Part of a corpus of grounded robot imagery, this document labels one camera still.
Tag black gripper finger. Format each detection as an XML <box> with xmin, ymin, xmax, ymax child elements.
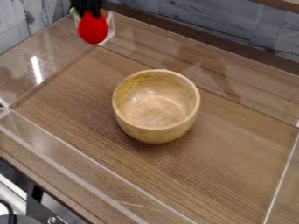
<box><xmin>88</xmin><ymin>0</ymin><xmax>102</xmax><ymax>18</ymax></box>
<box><xmin>69</xmin><ymin>0</ymin><xmax>88</xmax><ymax>16</ymax></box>

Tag red plush fruit green stem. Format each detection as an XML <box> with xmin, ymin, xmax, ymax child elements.
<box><xmin>69</xmin><ymin>7</ymin><xmax>108</xmax><ymax>45</ymax></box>

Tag light wooden bowl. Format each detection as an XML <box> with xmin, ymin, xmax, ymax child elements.
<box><xmin>112</xmin><ymin>69</ymin><xmax>201</xmax><ymax>144</ymax></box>

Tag clear acrylic tray walls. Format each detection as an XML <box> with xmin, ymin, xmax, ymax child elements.
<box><xmin>0</xmin><ymin>13</ymin><xmax>299</xmax><ymax>224</ymax></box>

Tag black metal table frame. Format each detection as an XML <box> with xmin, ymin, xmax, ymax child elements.
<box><xmin>25</xmin><ymin>182</ymin><xmax>84</xmax><ymax>224</ymax></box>

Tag black cable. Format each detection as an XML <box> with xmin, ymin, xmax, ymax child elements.
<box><xmin>0</xmin><ymin>199</ymin><xmax>17</xmax><ymax>224</ymax></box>

